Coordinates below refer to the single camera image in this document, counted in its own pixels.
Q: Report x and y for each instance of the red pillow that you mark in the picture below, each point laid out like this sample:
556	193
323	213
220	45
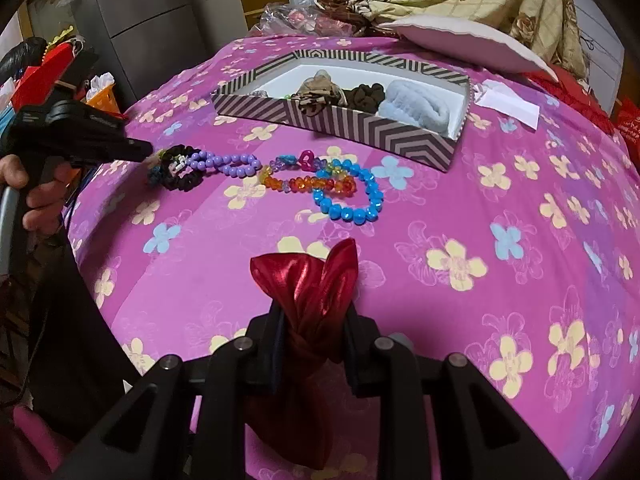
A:
575	95

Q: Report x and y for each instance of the red shopping bag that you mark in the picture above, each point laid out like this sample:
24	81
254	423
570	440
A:
630	120

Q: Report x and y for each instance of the clear plastic bags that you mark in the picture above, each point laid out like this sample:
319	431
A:
300	20

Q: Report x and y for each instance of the red box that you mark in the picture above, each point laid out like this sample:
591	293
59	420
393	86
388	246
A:
35	75

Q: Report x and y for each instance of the pink garment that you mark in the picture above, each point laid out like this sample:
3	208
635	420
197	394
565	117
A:
30	445

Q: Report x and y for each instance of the grey refrigerator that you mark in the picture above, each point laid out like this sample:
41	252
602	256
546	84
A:
150	10

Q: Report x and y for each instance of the brown scrunchie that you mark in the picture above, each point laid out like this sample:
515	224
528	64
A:
365	96

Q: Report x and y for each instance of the light blue fluffy headband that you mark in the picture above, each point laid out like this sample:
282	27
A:
420	105

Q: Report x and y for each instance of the leopard print scrunchie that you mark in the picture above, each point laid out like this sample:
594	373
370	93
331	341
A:
317	92

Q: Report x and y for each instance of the black scrunchie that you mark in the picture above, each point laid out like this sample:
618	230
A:
187	182

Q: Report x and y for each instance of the white paper sheet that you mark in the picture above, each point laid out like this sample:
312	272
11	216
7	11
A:
510	105

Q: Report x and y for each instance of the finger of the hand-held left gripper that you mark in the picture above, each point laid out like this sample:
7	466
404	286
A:
132	149

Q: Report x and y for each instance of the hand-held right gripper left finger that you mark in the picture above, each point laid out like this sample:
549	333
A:
277	345

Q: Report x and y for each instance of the person's left forearm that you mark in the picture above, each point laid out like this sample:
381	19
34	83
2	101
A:
75	335

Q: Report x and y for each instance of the person's left hand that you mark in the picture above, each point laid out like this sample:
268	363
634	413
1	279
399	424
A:
45	200

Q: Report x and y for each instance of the orange basket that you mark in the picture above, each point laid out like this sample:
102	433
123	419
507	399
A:
107	102

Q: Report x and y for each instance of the white pillow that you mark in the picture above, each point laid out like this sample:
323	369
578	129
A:
460	40

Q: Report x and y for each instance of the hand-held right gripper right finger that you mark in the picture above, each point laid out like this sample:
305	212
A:
352	355

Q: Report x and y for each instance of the striped cardboard box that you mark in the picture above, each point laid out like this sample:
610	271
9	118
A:
400	140

